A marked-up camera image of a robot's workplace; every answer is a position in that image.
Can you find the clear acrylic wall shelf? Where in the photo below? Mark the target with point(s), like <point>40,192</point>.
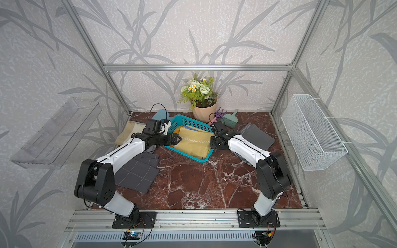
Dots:
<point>52,145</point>

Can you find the beige grey striped pillowcase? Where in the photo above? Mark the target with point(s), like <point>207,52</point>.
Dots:
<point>130,129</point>

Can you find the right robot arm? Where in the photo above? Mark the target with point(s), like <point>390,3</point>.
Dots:
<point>273,176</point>

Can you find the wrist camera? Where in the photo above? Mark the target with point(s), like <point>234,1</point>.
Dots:
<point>219,129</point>
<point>157,127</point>

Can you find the teal plastic basket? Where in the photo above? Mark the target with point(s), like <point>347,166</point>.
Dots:
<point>181,120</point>

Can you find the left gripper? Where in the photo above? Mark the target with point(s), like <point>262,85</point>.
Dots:
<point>169,141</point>

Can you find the green toy scoop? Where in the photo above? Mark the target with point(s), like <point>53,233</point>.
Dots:
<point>230,120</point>

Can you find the left green circuit board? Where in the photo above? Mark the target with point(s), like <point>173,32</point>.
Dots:
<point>132,235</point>

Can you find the aluminium front rail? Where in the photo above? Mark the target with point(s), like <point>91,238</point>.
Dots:
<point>196,219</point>

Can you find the purple pink toy rake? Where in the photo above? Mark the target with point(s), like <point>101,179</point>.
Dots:
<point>217,115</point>

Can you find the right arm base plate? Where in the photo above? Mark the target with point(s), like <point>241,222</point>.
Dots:
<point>253,219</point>

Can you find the right circuit board with wires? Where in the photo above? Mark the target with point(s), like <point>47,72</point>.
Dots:
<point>263,237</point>

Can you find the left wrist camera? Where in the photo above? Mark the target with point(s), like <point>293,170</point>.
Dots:
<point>157,127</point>

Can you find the potted artificial flower plant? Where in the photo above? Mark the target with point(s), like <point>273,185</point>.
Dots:
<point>199,92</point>

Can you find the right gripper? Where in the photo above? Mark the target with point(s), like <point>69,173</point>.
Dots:
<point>211,142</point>

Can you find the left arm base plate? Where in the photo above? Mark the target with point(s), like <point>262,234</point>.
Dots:
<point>138,219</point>

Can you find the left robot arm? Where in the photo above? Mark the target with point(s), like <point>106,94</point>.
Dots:
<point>96,181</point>

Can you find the dark grey checked pillowcase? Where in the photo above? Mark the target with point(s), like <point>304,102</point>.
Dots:
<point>139,173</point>

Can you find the plain grey pillowcase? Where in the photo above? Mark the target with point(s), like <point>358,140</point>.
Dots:
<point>256,137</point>

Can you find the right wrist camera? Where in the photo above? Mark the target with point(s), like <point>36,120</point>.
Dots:
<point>219,129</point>

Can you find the yellow-green pillowcase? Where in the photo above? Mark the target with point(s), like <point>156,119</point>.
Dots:
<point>195,142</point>

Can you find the white wire wall basket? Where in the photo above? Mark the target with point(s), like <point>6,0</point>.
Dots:
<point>314,139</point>

